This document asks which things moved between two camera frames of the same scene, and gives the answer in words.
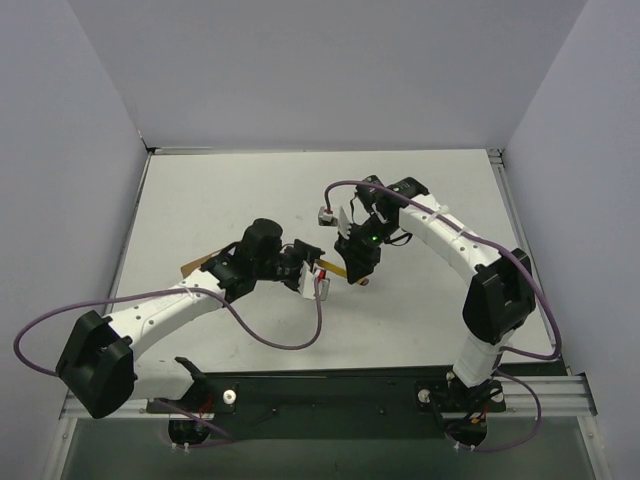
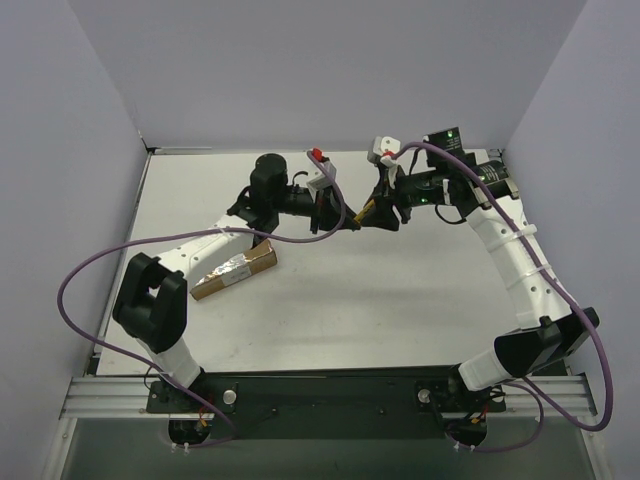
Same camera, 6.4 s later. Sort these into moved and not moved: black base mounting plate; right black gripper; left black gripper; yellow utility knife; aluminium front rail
Moved: right black gripper; left black gripper; yellow utility knife
Not moved: aluminium front rail; black base mounting plate
